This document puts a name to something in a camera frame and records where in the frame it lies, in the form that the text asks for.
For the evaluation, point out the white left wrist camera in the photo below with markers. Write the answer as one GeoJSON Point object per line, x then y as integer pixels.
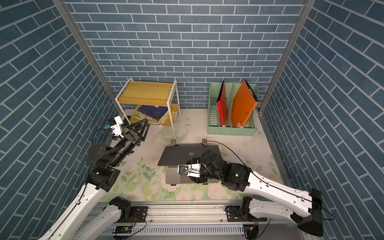
{"type": "Point", "coordinates": [115, 125]}

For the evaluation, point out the right aluminium corner post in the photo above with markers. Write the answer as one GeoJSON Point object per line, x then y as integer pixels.
{"type": "Point", "coordinates": [307, 8]}

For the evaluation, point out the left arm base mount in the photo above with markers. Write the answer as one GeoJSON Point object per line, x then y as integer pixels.
{"type": "Point", "coordinates": [129, 213]}

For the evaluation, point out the black laptop stand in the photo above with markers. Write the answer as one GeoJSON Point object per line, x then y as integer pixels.
{"type": "Point", "coordinates": [174, 143]}

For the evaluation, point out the orange file folder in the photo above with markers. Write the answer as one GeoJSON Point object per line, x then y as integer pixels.
{"type": "Point", "coordinates": [243, 106]}

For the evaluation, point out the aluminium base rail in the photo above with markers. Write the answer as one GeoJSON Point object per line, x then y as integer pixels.
{"type": "Point", "coordinates": [212, 220]}

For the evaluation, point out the white frame wooden shelf rack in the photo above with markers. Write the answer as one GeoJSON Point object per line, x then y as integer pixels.
{"type": "Point", "coordinates": [152, 94]}

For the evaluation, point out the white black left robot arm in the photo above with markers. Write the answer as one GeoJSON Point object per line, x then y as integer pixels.
{"type": "Point", "coordinates": [103, 176]}

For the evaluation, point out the patterned paper folder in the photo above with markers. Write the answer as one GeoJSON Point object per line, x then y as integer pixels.
{"type": "Point", "coordinates": [230, 99]}

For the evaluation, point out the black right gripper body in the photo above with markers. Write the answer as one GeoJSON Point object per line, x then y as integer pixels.
{"type": "Point", "coordinates": [204, 173]}

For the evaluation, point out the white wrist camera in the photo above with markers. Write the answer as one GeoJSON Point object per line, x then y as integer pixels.
{"type": "Point", "coordinates": [191, 170]}
{"type": "Point", "coordinates": [115, 125]}

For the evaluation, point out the small black circuit board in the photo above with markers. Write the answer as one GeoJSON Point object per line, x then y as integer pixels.
{"type": "Point", "coordinates": [125, 230]}

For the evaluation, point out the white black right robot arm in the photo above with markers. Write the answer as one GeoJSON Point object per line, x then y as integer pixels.
{"type": "Point", "coordinates": [304, 207]}

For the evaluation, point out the dark blue book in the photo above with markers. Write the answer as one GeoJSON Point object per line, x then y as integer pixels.
{"type": "Point", "coordinates": [153, 112]}

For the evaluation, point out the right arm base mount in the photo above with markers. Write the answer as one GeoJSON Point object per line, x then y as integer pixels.
{"type": "Point", "coordinates": [242, 213]}

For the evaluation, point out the green plastic file organizer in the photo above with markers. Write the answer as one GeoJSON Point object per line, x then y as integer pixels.
{"type": "Point", "coordinates": [214, 125]}

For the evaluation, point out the floral table mat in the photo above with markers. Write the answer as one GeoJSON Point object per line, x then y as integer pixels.
{"type": "Point", "coordinates": [141, 179]}

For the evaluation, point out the red file folder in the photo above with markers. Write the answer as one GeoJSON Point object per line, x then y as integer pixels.
{"type": "Point", "coordinates": [222, 105]}

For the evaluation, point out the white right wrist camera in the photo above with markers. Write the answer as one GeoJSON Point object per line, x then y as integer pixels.
{"type": "Point", "coordinates": [191, 170]}

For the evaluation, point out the worn magazine stack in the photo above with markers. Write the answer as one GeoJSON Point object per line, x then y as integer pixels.
{"type": "Point", "coordinates": [137, 116]}

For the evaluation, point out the aluminium corner post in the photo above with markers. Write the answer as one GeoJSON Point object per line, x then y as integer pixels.
{"type": "Point", "coordinates": [81, 41]}
{"type": "Point", "coordinates": [307, 8]}

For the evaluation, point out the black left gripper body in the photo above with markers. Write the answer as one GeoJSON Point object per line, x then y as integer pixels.
{"type": "Point", "coordinates": [130, 139]}

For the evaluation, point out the left aluminium corner post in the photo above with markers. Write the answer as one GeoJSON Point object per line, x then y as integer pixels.
{"type": "Point", "coordinates": [81, 41]}

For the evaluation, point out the grey laptop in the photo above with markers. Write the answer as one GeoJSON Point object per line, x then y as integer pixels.
{"type": "Point", "coordinates": [181, 155]}

